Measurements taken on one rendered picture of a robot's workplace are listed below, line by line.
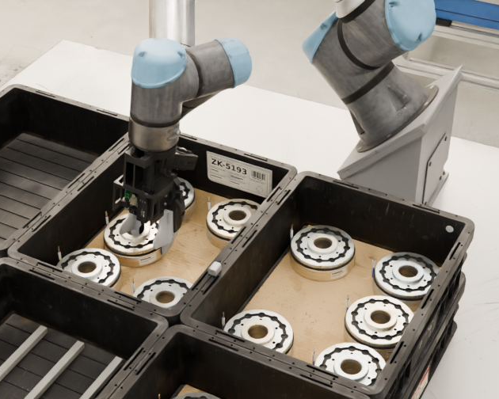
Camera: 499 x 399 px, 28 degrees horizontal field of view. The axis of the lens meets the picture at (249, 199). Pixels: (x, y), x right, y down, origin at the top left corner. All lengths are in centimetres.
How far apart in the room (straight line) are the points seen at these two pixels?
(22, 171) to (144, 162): 45
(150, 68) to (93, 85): 95
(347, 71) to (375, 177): 20
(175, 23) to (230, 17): 251
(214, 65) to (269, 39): 250
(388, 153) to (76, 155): 57
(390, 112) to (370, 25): 18
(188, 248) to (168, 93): 33
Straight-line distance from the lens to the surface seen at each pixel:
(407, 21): 168
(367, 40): 172
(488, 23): 342
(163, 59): 139
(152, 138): 144
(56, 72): 240
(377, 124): 180
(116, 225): 165
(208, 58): 145
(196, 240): 165
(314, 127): 215
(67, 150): 189
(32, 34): 410
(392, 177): 181
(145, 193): 149
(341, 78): 180
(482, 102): 363
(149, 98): 141
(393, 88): 181
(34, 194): 179
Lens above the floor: 189
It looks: 38 degrees down
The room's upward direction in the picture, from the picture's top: 1 degrees counter-clockwise
